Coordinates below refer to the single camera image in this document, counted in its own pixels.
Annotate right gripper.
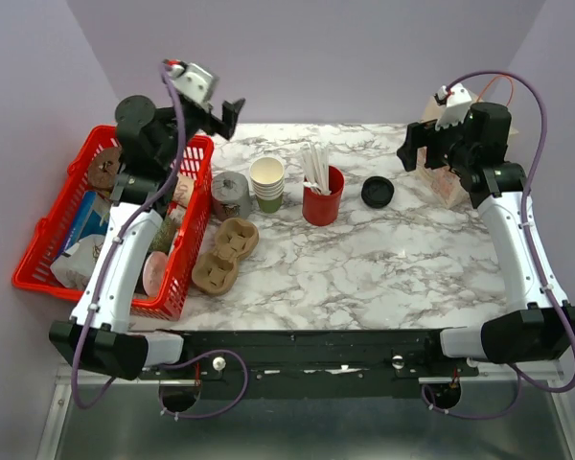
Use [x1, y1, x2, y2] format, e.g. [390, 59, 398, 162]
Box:
[397, 109, 475, 172]

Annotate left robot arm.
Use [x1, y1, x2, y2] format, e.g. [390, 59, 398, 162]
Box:
[49, 95, 245, 380]

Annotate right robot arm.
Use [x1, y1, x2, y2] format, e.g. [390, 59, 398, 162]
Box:
[398, 103, 575, 376]

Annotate beige paper bag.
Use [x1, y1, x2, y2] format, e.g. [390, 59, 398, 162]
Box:
[416, 76, 515, 209]

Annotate stack of paper cups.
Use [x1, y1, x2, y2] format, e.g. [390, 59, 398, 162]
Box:
[249, 156, 285, 214]

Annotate stack of black lids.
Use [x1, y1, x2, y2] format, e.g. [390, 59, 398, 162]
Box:
[360, 175, 395, 209]

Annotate grey toilet paper roll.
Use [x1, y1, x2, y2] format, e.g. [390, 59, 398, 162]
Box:
[211, 172, 252, 221]

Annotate white wrapped straws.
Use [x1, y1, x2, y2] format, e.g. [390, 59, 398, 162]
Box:
[300, 144, 331, 196]

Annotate beige bottle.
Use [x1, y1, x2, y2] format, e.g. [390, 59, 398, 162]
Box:
[172, 173, 196, 208]

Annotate red straw holder cup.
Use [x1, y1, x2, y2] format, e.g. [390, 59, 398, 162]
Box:
[302, 166, 345, 226]

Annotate brown cork roll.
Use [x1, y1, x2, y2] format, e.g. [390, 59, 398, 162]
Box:
[87, 147, 122, 192]

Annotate green round melon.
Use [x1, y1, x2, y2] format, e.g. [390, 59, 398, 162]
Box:
[148, 217, 179, 254]

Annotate brown cardboard cup carrier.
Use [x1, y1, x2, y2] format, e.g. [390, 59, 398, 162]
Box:
[192, 218, 260, 296]

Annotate blue white package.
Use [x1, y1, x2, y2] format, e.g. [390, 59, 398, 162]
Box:
[58, 191, 110, 254]

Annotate black pink can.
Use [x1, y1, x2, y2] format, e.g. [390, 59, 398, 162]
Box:
[135, 251, 169, 297]

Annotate white snack bag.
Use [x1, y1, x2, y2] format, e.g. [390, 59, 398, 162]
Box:
[50, 235, 104, 290]

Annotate red plastic basket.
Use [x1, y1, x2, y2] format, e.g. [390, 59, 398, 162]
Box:
[11, 126, 214, 320]

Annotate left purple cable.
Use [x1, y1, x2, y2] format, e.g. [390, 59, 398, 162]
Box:
[70, 61, 249, 421]

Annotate purple cable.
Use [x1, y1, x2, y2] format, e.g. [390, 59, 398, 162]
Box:
[70, 61, 249, 421]
[421, 70, 575, 421]

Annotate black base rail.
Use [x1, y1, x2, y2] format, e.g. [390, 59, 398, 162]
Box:
[140, 329, 478, 400]

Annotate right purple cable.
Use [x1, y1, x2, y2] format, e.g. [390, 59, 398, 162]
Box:
[421, 70, 575, 421]

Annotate aluminium frame rail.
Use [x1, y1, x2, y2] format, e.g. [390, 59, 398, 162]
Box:
[37, 364, 575, 459]

